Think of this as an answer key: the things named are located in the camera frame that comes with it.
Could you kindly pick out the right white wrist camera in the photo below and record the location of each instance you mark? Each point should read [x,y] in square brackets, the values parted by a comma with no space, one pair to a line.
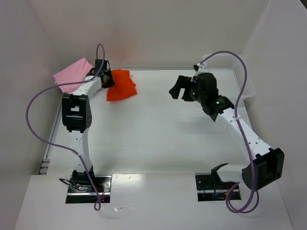
[200,68]

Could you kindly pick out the pink folded t shirt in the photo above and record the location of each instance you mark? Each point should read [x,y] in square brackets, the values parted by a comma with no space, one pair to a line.
[75,72]

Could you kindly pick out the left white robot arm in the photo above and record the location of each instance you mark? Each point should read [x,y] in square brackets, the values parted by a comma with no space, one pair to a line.
[80,82]

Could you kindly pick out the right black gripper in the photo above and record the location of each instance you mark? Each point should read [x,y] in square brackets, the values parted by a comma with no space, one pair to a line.
[187,87]

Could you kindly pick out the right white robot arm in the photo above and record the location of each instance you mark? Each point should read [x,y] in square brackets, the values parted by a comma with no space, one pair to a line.
[265,164]

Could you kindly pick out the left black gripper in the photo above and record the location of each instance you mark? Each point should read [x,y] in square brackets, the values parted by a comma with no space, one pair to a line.
[107,80]

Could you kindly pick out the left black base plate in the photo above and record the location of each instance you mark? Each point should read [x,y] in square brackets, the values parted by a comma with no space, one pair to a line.
[78,193]

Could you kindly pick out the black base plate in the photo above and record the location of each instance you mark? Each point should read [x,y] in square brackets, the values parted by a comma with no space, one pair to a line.
[207,190]
[78,193]

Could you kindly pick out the orange t shirt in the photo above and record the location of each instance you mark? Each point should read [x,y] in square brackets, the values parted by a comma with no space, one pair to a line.
[124,86]

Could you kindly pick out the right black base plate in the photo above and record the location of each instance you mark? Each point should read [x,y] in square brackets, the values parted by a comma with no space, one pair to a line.
[207,190]

